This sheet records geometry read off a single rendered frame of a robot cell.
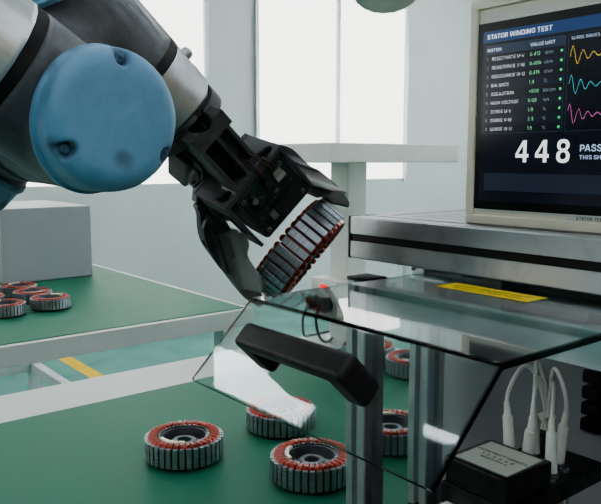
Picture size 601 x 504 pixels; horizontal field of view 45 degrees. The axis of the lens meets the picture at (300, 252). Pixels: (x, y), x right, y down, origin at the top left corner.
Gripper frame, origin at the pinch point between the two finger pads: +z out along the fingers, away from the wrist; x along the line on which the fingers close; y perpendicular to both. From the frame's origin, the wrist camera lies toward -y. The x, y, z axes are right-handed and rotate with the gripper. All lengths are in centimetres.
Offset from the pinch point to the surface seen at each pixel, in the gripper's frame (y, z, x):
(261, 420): -26.1, 34.2, -17.3
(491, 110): 10.5, -1.5, 20.0
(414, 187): -463, 397, 218
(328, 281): -67, 61, 13
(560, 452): 23.3, 19.7, 0.3
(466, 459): 21.0, 12.3, -5.9
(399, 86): -478, 315, 272
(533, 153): 15.7, 0.8, 18.0
